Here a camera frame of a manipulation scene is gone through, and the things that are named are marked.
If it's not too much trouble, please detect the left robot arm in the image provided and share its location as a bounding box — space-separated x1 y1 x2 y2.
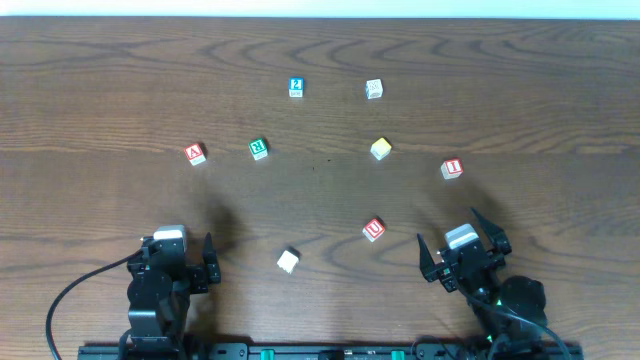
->
117 229 221 360

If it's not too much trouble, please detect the blue number 2 block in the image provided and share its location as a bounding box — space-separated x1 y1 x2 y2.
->
288 77 305 98

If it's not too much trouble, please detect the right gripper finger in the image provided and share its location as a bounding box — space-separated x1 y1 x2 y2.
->
471 208 512 255
416 233 439 283

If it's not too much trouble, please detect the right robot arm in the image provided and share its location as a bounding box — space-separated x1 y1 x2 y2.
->
416 210 572 359

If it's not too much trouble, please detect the plain white wooden block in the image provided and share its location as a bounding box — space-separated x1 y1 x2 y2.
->
277 250 299 274

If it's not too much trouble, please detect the white letter M block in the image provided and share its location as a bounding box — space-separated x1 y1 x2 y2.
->
365 79 384 100

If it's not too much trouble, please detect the red letter I block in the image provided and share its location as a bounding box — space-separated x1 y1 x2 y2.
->
440 158 464 180

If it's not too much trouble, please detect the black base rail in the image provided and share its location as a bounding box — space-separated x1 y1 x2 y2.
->
77 343 584 360

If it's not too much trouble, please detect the green letter R block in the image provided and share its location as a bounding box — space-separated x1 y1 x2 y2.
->
248 138 268 161

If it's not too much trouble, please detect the red letter A block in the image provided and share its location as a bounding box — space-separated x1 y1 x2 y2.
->
184 143 206 166

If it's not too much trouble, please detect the yellow topped wooden block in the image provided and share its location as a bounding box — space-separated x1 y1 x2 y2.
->
370 137 392 161

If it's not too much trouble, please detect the red letter U block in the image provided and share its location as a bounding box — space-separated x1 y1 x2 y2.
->
362 218 386 242

